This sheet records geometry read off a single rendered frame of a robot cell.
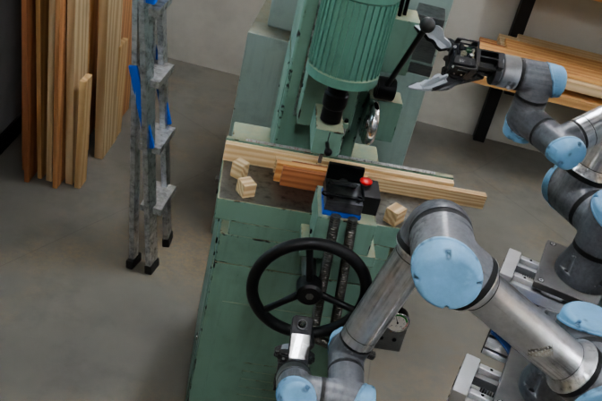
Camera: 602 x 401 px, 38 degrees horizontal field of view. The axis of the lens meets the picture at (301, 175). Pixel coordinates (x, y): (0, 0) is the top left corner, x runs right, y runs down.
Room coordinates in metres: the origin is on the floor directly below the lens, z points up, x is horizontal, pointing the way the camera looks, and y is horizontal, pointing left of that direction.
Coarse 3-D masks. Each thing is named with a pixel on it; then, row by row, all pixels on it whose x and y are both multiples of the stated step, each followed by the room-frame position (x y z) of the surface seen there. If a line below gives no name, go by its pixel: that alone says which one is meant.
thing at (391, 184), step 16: (288, 160) 1.92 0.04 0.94; (368, 176) 1.94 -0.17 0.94; (384, 176) 1.95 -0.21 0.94; (400, 192) 1.95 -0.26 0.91; (416, 192) 1.96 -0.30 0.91; (432, 192) 1.96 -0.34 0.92; (448, 192) 1.97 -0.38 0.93; (464, 192) 1.97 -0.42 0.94; (480, 192) 1.99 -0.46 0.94; (480, 208) 1.98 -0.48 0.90
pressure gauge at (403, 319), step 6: (402, 312) 1.75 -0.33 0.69; (402, 318) 1.74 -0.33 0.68; (408, 318) 1.75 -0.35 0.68; (390, 324) 1.74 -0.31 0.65; (396, 324) 1.74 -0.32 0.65; (402, 324) 1.74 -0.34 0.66; (408, 324) 1.74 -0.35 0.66; (390, 330) 1.74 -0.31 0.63; (396, 330) 1.74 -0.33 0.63; (402, 330) 1.74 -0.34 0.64
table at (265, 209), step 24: (264, 168) 1.92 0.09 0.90; (216, 192) 1.81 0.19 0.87; (264, 192) 1.81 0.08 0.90; (288, 192) 1.83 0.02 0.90; (312, 192) 1.86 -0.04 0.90; (384, 192) 1.94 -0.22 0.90; (216, 216) 1.74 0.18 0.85; (240, 216) 1.75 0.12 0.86; (264, 216) 1.75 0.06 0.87; (288, 216) 1.76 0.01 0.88; (384, 240) 1.79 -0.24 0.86
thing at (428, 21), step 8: (424, 24) 1.82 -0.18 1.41; (432, 24) 1.82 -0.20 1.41; (424, 32) 1.85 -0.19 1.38; (416, 40) 1.88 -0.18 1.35; (408, 48) 1.92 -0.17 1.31; (408, 56) 1.94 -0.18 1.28; (400, 64) 1.97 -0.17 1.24; (392, 72) 2.02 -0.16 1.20; (384, 80) 2.08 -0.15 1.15; (392, 80) 2.03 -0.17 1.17; (376, 88) 2.07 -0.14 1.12; (384, 88) 2.06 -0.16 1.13; (392, 88) 2.07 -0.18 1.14; (376, 96) 2.06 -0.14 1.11; (384, 96) 2.06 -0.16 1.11; (392, 96) 2.06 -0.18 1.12
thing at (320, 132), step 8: (320, 104) 2.01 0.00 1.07; (320, 112) 1.97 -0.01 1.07; (312, 120) 1.99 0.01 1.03; (320, 120) 1.92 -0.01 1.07; (312, 128) 1.95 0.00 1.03; (320, 128) 1.88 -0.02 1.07; (328, 128) 1.89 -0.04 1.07; (336, 128) 1.90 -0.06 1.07; (312, 136) 1.92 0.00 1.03; (320, 136) 1.88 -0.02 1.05; (328, 136) 1.88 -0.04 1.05; (336, 136) 1.88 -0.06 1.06; (312, 144) 1.88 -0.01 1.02; (320, 144) 1.88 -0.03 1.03; (336, 144) 1.89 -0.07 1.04; (312, 152) 1.88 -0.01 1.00; (320, 152) 1.88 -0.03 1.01; (336, 152) 1.89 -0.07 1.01
